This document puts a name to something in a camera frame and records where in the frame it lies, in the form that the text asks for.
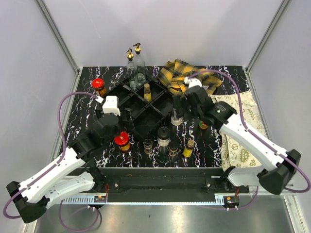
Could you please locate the small glass jar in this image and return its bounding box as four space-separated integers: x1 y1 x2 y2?
169 141 179 157
143 138 153 154

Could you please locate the small glass jar left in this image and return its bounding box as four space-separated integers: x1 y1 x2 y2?
143 138 153 154

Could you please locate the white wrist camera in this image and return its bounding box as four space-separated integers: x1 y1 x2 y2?
95 96 121 116
184 77 202 88

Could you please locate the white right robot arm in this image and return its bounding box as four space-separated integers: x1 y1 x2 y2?
173 86 301 195

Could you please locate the black grinder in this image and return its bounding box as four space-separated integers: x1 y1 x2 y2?
157 127 170 147
171 107 183 126

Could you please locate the small glass jar right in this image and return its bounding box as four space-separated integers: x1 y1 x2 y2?
169 141 179 157

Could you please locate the cream printed cloth bag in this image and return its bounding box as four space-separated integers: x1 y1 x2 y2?
210 91 267 170

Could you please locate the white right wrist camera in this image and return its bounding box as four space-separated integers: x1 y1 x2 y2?
184 77 202 88

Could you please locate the red lid jar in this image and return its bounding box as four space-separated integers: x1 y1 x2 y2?
114 132 131 153
92 78 107 97

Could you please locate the black compartment organizer tray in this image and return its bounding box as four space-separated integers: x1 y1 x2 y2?
107 76 173 141

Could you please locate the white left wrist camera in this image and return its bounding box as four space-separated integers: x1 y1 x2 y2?
95 96 121 116

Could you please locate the red lid jar front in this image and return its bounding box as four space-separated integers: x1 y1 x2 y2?
114 132 131 153

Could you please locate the yellow label bottle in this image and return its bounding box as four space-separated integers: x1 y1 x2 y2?
143 83 152 102
183 139 194 158

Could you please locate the black top grinder back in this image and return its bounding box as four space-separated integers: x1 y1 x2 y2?
171 107 183 126

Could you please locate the clear oil bottle gold spout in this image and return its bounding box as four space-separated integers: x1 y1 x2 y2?
133 42 146 86

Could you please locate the red sauce bottle front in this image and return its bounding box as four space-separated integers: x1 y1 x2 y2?
199 120 208 130

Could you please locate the red lid jar back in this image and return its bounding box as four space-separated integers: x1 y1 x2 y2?
92 78 107 97

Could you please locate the yellow plaid cloth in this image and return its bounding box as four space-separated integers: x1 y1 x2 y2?
157 59 222 96

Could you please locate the black top grinder front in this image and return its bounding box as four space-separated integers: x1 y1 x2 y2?
157 127 170 147

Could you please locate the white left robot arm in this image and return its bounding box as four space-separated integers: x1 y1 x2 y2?
6 108 133 223

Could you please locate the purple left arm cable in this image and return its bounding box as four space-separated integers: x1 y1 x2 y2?
2 92 104 231

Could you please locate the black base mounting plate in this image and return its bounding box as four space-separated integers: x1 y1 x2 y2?
72 166 250 203

